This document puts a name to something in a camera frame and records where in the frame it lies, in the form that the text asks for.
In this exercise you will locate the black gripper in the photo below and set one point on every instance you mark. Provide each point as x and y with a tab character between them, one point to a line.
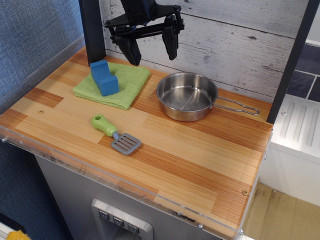
145	18

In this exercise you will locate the stainless steel pan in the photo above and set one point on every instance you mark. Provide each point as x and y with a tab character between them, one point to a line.
189	97

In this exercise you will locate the green folded cloth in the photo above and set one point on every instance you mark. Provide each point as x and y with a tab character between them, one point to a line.
131	80

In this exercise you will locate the clear acrylic edge guard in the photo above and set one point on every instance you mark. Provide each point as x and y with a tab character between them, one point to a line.
74	184

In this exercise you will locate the blue wooden block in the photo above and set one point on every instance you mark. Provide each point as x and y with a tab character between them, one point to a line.
106	82

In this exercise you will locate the silver dispenser panel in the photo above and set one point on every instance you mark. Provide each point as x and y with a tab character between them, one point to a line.
116	224

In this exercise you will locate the white ridged appliance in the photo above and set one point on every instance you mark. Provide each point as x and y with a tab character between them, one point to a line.
292	158

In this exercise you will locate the yellow object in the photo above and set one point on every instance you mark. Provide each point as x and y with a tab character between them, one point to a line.
17	235

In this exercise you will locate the green handled grey spatula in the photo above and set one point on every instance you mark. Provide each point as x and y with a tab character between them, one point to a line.
123	143

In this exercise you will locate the black right post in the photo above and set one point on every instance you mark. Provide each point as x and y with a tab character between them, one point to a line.
302	34

